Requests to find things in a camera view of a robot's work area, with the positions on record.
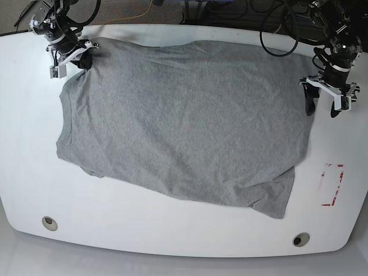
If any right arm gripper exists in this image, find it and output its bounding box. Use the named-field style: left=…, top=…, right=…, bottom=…
left=46, top=40, right=100, bottom=70

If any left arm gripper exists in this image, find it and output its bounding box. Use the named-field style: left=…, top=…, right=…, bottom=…
left=300, top=75, right=360, bottom=118

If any grey t-shirt with black lettering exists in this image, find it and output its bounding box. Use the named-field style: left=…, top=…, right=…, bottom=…
left=56, top=37, right=313, bottom=219

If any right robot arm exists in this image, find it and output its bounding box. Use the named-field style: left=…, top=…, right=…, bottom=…
left=29, top=1, right=101, bottom=78

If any red tape rectangle marking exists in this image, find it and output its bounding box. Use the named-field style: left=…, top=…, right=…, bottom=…
left=319, top=163, right=345, bottom=207

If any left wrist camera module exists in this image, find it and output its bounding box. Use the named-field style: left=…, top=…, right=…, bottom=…
left=333, top=94, right=352, bottom=111

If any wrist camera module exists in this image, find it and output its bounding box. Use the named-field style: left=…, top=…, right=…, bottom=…
left=49, top=65, right=67, bottom=79
left=333, top=94, right=352, bottom=111

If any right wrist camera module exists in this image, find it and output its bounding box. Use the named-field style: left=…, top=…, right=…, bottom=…
left=49, top=65, right=67, bottom=79

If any yellow cable on floor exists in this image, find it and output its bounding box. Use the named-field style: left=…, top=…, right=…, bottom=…
left=105, top=0, right=153, bottom=26

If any right table cable grommet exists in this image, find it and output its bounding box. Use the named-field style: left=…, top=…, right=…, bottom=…
left=292, top=232, right=311, bottom=247

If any table cable grommet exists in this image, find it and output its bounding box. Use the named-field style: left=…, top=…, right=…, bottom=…
left=292, top=232, right=311, bottom=247
left=42, top=216, right=58, bottom=232

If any left table cable grommet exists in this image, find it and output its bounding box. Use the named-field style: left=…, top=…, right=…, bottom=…
left=42, top=216, right=58, bottom=232

